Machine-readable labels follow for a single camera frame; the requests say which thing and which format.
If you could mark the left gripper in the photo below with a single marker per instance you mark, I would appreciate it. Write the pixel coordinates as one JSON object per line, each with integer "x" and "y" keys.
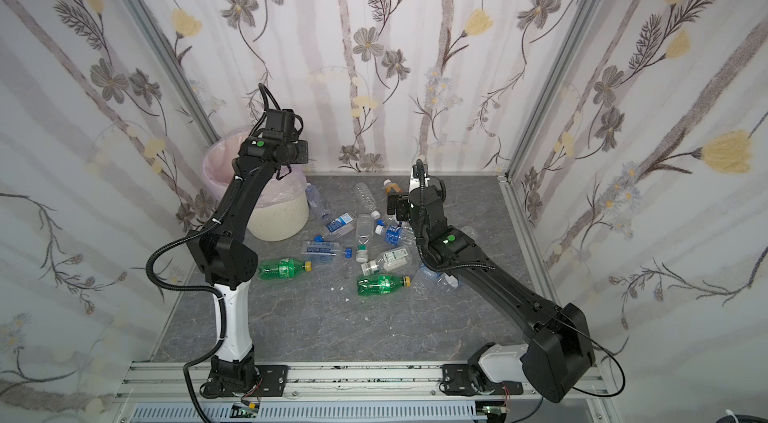
{"x": 294, "y": 152}

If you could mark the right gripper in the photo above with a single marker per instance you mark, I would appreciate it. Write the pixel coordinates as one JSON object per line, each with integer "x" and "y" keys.
{"x": 405, "y": 208}

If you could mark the untouched water blue label bottle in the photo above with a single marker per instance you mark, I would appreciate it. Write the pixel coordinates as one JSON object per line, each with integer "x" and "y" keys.
{"x": 338, "y": 227}

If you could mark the soda water blue label bottle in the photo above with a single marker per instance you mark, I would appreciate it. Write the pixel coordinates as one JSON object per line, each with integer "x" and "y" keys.
{"x": 325, "y": 251}

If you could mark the green soda bottle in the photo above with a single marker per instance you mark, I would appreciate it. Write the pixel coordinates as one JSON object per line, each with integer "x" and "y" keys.
{"x": 283, "y": 269}
{"x": 381, "y": 284}

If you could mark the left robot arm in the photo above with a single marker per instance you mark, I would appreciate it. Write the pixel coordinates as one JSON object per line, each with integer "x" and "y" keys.
{"x": 219, "y": 251}

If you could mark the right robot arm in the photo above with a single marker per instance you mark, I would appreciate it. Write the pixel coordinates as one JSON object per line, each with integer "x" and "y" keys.
{"x": 560, "y": 350}

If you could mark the cream waste bin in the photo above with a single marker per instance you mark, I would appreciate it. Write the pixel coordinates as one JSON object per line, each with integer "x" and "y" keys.
{"x": 281, "y": 211}

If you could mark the orange red label bottle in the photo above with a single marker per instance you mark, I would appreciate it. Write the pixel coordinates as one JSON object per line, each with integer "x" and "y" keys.
{"x": 392, "y": 188}

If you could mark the clear ribbed bottle white cap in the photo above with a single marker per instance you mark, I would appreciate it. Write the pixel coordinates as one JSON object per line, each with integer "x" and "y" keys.
{"x": 366, "y": 199}

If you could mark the clear square bottle green band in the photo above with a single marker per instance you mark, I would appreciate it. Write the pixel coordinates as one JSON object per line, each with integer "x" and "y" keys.
{"x": 364, "y": 231}

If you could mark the clear bottle green label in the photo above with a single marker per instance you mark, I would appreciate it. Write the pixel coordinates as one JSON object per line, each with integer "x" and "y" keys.
{"x": 388, "y": 261}

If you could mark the Pocari Sweat bottle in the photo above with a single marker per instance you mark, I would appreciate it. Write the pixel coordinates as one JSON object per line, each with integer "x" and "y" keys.
{"x": 427, "y": 283}

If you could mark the purple tinted Cancer bottle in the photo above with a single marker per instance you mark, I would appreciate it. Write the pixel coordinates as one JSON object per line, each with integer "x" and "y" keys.
{"x": 317, "y": 203}

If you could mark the left aluminium corner post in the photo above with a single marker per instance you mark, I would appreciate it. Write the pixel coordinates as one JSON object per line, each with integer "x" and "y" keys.
{"x": 163, "y": 51}

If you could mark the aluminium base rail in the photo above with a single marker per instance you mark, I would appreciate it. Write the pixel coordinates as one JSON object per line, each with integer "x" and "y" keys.
{"x": 498, "y": 374}

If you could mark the white slotted cable duct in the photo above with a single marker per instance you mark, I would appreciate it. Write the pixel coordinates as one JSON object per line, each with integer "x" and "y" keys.
{"x": 354, "y": 411}

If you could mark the aluminium corner frame post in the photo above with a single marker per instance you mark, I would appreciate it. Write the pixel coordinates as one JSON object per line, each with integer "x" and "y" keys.
{"x": 574, "y": 38}

